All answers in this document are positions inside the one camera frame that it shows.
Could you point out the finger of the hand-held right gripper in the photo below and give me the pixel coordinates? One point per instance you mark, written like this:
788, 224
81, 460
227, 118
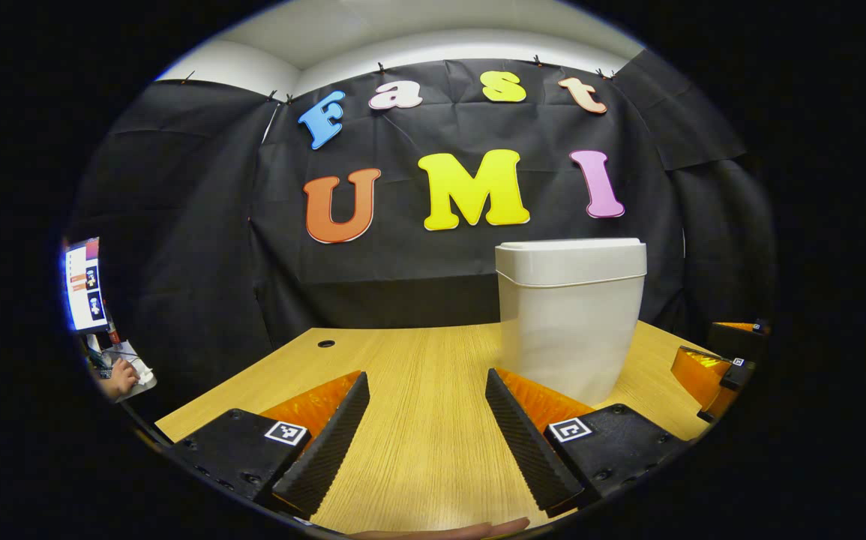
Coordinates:
736, 337
695, 375

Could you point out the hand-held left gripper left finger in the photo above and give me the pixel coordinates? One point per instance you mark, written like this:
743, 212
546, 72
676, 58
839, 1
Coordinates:
325, 450

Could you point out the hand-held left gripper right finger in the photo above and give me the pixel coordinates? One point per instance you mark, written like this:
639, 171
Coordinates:
524, 442

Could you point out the white desktop garbage bin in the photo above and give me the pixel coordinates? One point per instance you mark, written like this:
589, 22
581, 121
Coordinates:
567, 322

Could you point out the wooden desktop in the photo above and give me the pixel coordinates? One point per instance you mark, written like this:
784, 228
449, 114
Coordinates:
418, 405

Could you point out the black backdrop cloth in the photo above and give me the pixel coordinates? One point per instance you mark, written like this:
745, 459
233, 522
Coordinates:
403, 270

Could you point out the white paper sheet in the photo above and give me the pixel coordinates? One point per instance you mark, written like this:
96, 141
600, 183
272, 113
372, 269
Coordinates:
140, 367

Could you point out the computer monitor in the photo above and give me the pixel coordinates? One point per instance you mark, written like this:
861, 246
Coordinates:
86, 285

